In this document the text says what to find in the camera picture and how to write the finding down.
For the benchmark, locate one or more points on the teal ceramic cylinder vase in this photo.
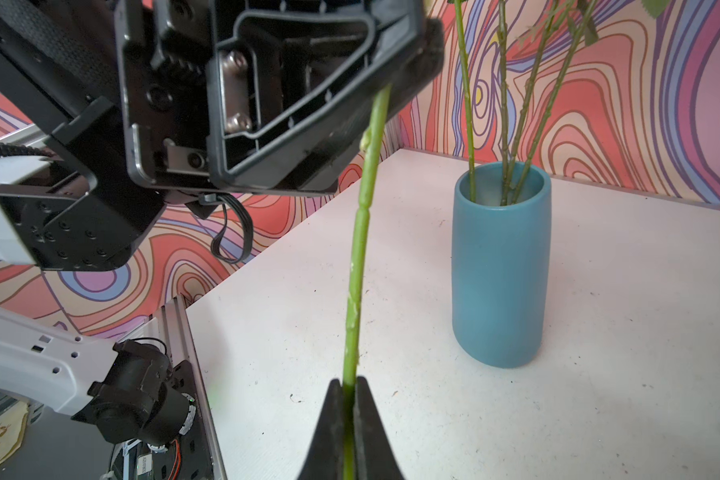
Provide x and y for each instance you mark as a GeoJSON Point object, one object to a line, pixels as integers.
{"type": "Point", "coordinates": [500, 260]}

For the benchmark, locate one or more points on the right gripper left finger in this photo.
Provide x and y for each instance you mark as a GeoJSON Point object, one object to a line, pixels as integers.
{"type": "Point", "coordinates": [325, 456]}

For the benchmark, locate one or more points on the aluminium front rail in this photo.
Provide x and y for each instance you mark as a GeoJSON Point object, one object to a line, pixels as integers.
{"type": "Point", "coordinates": [201, 454]}

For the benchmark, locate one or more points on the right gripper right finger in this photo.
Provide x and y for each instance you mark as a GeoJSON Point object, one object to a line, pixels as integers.
{"type": "Point", "coordinates": [373, 455]}

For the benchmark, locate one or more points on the magenta rose stem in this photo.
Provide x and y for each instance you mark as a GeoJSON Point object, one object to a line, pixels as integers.
{"type": "Point", "coordinates": [467, 100]}

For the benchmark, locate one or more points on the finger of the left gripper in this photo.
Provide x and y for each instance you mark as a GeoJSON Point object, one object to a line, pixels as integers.
{"type": "Point", "coordinates": [291, 86]}

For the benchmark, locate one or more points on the coral pink rose stem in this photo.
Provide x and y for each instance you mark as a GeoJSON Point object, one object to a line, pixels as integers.
{"type": "Point", "coordinates": [371, 144]}

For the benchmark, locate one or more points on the single white rosebud stem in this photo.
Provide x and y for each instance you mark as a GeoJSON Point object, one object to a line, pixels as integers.
{"type": "Point", "coordinates": [504, 109]}

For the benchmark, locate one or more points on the small white pink rose spray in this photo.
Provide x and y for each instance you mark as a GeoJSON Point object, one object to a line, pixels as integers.
{"type": "Point", "coordinates": [577, 19]}

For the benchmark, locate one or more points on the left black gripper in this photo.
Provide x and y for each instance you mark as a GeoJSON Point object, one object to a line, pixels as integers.
{"type": "Point", "coordinates": [116, 88]}

